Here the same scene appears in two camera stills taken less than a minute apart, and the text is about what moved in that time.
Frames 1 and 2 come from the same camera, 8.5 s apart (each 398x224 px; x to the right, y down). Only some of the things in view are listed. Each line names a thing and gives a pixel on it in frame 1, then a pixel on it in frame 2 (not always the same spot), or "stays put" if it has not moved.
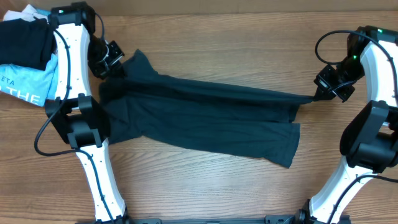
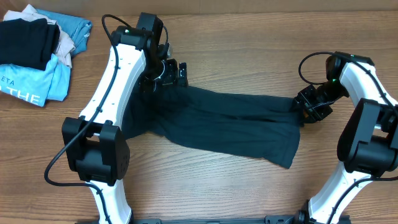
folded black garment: (27, 44) stays put
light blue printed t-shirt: (32, 85) stays put
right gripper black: (325, 90) -> (310, 101)
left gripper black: (100, 71) -> (171, 78)
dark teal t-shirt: (138, 104) stays put
